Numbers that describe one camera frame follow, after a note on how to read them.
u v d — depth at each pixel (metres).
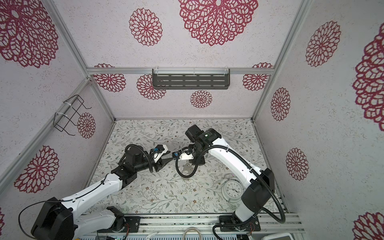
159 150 0.64
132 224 0.74
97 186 0.50
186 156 0.65
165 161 0.70
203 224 0.76
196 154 0.64
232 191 0.81
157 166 0.67
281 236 0.67
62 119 0.73
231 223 0.73
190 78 0.96
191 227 0.75
